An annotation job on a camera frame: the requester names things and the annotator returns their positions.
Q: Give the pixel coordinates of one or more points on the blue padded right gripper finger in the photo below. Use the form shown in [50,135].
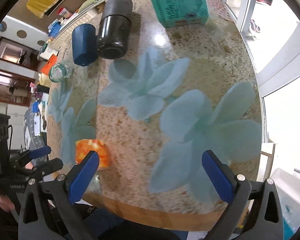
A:
[34,154]
[43,202]
[265,220]

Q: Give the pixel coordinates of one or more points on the black cylindrical tumbler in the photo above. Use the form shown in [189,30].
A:
[114,29]

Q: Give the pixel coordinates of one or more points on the orange translucent cup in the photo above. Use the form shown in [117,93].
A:
[84,146]

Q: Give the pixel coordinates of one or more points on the white tufted bench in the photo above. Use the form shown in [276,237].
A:
[66,31]

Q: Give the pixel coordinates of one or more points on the teal tissue box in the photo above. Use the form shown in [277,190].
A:
[173,13]

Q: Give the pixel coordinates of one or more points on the orange box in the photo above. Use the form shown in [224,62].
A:
[50,63]

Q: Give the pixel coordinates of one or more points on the person's left hand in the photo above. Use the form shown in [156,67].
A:
[6,204]

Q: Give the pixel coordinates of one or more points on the dark blue cup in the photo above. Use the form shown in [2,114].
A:
[84,45]

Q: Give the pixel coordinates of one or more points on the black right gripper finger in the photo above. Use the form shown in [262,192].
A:
[44,169]

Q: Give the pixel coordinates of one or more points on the clear glass jar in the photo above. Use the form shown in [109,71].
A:
[60,71]

